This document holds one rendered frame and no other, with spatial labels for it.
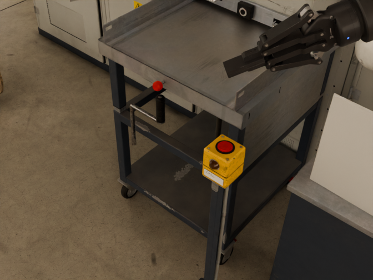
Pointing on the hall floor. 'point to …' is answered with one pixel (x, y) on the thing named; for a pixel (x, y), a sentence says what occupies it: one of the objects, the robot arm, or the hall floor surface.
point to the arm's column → (320, 246)
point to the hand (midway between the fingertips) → (243, 63)
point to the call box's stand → (215, 231)
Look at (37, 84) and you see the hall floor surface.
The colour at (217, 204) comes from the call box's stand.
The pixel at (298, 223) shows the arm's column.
